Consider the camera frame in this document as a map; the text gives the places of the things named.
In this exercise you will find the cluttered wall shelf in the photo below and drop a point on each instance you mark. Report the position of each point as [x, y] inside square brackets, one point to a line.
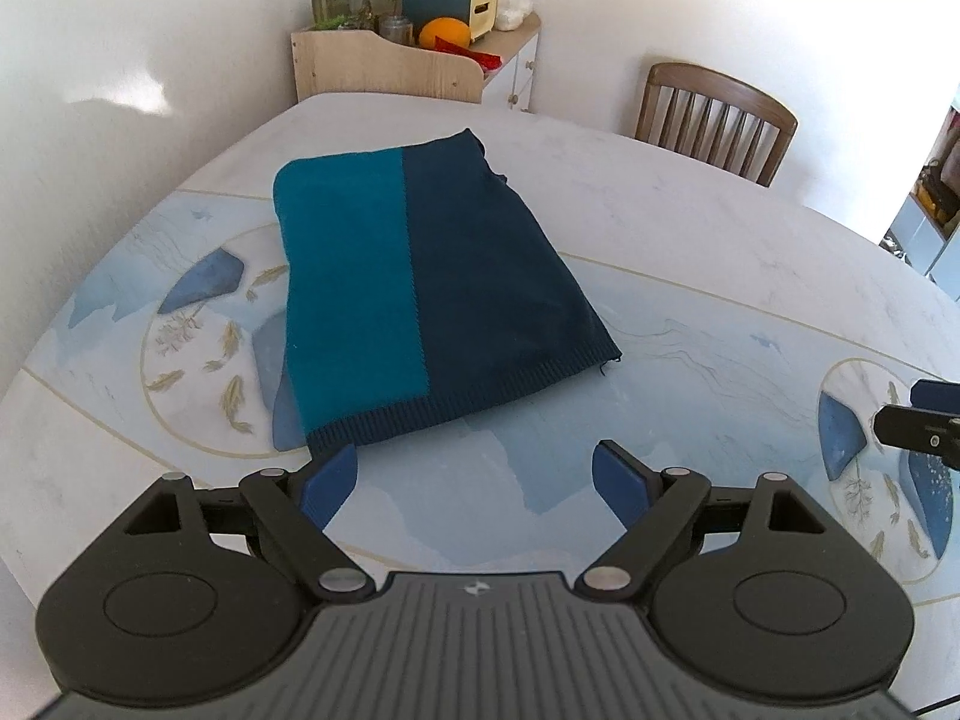
[934, 195]

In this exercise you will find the light wooden sideboard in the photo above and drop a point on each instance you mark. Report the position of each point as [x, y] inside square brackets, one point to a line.
[390, 71]

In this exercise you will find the small glass jar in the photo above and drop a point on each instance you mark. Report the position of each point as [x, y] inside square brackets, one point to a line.
[396, 30]

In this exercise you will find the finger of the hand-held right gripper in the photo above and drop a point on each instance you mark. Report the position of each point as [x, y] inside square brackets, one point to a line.
[937, 394]
[922, 429]

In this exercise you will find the teal and cream tissue box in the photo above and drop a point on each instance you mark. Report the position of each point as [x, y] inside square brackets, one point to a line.
[450, 4]

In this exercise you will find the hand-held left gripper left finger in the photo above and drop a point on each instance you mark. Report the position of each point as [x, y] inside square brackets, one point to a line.
[330, 484]

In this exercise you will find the brown wooden chair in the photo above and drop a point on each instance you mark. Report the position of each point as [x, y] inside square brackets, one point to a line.
[712, 120]

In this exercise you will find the white plastic bag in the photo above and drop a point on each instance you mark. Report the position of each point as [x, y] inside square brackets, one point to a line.
[516, 4]

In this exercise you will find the teal and navy sweater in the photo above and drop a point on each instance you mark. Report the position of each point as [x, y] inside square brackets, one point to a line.
[420, 285]

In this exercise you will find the orange fruit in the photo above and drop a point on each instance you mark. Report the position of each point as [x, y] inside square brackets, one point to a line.
[444, 34]

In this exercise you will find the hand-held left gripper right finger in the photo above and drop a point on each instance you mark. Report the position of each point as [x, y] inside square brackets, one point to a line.
[619, 484]

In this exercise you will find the red plastic item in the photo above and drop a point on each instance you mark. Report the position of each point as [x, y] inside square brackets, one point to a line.
[472, 58]

